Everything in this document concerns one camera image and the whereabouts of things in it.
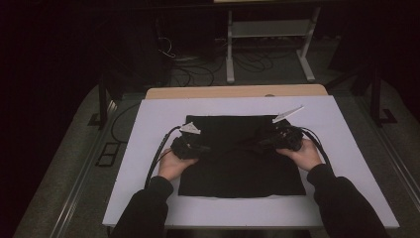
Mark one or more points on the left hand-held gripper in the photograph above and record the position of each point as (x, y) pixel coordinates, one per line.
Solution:
(188, 147)

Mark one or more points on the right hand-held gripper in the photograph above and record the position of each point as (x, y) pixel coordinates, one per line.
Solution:
(287, 137)

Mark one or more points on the black tank top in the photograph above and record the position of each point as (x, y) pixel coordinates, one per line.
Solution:
(241, 175)

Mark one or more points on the person's left hand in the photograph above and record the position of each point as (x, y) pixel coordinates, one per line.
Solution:
(171, 167)

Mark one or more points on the person's right hand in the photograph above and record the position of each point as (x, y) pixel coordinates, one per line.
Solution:
(307, 157)

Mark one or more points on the white table mat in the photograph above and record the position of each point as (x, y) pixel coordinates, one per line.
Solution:
(158, 109)

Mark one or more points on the black metal stand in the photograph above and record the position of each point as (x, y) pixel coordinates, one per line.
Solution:
(376, 99)
(103, 99)

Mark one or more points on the black rectangular floor frame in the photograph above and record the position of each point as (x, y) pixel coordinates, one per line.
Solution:
(99, 160)

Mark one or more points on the white metal desk frame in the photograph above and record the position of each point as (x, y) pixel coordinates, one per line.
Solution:
(269, 29)

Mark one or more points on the aluminium floor rail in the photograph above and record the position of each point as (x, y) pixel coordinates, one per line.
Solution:
(79, 185)
(401, 172)

